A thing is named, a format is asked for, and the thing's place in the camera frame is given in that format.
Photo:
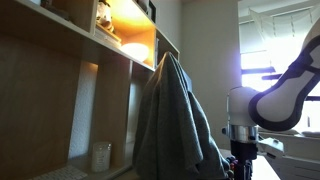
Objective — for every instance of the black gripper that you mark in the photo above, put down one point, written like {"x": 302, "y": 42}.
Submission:
{"x": 244, "y": 153}

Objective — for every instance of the glowing white bowl lamp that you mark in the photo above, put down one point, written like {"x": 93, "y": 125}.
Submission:
{"x": 138, "y": 51}

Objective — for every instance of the white keyboard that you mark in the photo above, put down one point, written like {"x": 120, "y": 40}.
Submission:
{"x": 66, "y": 173}

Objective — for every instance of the plush figure on shelf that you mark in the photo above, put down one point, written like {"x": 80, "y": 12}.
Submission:
{"x": 103, "y": 15}

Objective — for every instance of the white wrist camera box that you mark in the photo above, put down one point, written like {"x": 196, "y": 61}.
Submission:
{"x": 271, "y": 147}

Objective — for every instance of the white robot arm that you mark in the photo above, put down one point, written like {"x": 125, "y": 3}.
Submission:
{"x": 278, "y": 108}

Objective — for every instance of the white glass jar candle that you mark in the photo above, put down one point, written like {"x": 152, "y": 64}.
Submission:
{"x": 101, "y": 154}

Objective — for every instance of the wooden shelf unit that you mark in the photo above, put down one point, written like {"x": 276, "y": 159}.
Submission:
{"x": 53, "y": 70}

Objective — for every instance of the grey blanket over chair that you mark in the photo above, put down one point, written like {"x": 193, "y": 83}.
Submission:
{"x": 173, "y": 138}

